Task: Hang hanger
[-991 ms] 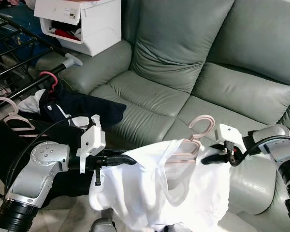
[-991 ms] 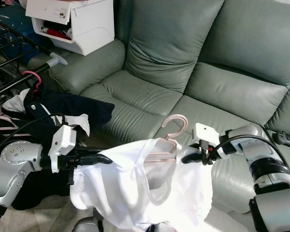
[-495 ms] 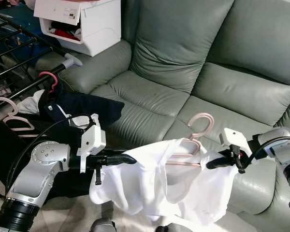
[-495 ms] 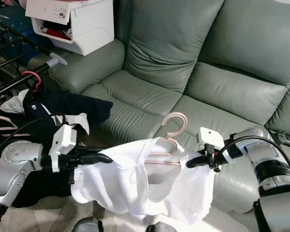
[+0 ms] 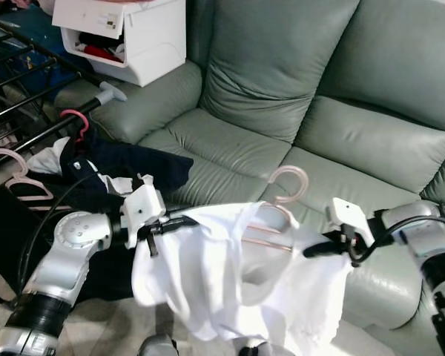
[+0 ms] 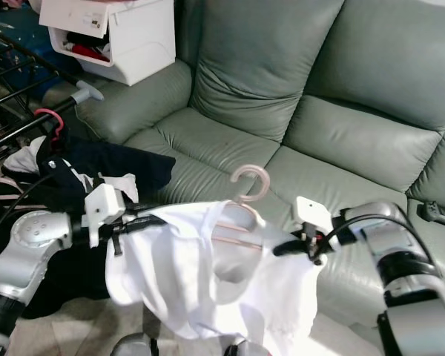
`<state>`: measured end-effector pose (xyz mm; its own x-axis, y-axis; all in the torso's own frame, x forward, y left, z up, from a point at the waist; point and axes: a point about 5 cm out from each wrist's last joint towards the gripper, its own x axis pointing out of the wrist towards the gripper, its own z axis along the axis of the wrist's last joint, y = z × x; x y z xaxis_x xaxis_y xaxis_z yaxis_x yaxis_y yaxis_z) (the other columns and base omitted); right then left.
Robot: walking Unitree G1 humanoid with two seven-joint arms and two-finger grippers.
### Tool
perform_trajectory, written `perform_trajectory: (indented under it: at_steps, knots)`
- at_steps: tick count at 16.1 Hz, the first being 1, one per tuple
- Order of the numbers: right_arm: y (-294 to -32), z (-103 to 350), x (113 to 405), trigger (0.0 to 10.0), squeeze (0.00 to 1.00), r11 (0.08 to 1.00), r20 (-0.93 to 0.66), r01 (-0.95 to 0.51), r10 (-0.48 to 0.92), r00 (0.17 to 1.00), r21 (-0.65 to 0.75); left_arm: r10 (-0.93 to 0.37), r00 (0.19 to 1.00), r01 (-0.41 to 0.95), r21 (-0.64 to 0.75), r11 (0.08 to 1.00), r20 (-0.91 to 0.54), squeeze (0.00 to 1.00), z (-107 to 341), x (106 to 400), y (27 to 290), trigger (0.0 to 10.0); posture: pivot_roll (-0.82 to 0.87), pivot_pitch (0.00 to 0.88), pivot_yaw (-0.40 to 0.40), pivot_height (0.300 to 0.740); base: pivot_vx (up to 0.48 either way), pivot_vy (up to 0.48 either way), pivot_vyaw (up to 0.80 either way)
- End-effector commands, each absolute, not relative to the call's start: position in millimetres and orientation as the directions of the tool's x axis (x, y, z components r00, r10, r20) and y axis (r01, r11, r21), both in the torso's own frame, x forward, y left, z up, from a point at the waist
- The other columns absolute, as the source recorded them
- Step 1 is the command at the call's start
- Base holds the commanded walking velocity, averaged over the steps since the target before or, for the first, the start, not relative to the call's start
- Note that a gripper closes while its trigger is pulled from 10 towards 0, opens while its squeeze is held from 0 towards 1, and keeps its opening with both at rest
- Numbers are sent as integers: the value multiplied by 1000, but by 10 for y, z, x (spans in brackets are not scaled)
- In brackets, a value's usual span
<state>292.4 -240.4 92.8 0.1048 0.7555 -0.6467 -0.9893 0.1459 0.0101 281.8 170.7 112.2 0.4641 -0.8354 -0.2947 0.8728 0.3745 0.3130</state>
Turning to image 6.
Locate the blue storage container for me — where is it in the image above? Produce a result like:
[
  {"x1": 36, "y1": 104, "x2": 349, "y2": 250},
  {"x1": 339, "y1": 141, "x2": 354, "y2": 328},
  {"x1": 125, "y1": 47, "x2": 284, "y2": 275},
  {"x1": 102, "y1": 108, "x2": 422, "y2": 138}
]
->
[{"x1": 0, "y1": 22, "x2": 56, "y2": 82}]

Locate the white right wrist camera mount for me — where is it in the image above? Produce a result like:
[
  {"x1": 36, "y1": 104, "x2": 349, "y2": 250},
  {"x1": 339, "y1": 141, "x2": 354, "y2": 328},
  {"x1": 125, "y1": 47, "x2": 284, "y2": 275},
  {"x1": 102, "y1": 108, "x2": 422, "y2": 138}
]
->
[{"x1": 293, "y1": 195, "x2": 338, "y2": 242}]

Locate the black metal drying rack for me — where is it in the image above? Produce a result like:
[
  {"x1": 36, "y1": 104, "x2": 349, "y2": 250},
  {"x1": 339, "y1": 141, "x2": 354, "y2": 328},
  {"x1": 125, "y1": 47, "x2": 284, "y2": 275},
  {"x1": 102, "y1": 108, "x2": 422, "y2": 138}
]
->
[{"x1": 0, "y1": 15, "x2": 105, "y2": 160}]

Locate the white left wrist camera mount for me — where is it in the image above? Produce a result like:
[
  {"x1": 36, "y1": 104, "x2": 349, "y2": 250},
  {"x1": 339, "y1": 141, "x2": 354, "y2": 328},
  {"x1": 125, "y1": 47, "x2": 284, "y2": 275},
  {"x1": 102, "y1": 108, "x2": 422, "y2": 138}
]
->
[{"x1": 83, "y1": 183, "x2": 131, "y2": 248}]

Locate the black remote control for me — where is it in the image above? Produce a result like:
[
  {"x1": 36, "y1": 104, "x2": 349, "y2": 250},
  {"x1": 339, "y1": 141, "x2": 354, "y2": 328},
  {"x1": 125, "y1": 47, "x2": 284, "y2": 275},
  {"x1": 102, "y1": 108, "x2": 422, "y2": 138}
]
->
[{"x1": 419, "y1": 200, "x2": 445, "y2": 227}]

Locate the red cloth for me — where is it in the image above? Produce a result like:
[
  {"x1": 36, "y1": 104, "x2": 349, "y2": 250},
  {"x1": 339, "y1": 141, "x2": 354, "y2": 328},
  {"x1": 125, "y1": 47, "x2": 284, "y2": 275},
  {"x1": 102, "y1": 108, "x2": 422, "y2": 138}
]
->
[{"x1": 70, "y1": 44, "x2": 112, "y2": 64}]

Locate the grey green leather sofa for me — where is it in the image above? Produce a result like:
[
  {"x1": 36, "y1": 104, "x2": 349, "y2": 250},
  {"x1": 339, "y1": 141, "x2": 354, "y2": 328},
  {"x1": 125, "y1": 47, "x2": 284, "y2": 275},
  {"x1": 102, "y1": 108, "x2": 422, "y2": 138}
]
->
[{"x1": 44, "y1": 0, "x2": 445, "y2": 327}]

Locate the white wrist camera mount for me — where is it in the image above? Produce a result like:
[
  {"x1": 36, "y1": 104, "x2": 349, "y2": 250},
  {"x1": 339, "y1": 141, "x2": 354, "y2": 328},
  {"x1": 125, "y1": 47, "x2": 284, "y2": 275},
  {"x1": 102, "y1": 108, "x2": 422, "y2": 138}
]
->
[
  {"x1": 83, "y1": 183, "x2": 131, "y2": 248},
  {"x1": 293, "y1": 195, "x2": 338, "y2": 242}
]

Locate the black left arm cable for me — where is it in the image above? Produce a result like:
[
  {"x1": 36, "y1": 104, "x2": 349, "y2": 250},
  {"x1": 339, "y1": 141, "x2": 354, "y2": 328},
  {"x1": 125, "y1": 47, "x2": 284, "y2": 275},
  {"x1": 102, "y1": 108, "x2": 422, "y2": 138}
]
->
[{"x1": 0, "y1": 174, "x2": 76, "y2": 223}]

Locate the grey robot right leg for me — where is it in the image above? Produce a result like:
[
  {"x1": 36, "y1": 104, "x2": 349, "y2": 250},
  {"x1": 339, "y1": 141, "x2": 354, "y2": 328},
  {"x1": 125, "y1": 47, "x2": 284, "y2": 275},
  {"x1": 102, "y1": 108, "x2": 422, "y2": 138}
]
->
[{"x1": 222, "y1": 341, "x2": 253, "y2": 356}]

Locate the white storage box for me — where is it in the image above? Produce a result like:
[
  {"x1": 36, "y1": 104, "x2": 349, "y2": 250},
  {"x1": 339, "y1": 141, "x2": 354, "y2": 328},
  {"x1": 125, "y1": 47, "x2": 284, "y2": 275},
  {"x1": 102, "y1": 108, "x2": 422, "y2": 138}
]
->
[{"x1": 39, "y1": 0, "x2": 177, "y2": 86}]

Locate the red plastic hanger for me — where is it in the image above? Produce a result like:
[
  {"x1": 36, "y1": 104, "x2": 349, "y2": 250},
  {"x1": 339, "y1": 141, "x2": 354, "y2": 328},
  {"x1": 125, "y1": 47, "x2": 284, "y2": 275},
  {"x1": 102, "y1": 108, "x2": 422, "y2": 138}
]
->
[{"x1": 33, "y1": 108, "x2": 66, "y2": 142}]

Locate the black garment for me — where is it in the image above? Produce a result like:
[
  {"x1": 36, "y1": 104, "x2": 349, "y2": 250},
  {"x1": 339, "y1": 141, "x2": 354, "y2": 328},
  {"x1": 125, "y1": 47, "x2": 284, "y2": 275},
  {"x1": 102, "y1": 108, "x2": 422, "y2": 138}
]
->
[{"x1": 0, "y1": 185, "x2": 112, "y2": 320}]

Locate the navy garment with white trim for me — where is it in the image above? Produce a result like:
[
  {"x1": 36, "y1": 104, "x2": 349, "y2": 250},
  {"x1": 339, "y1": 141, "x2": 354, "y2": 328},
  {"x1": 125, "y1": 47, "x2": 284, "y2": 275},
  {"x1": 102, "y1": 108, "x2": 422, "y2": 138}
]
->
[{"x1": 4, "y1": 133, "x2": 177, "y2": 216}]

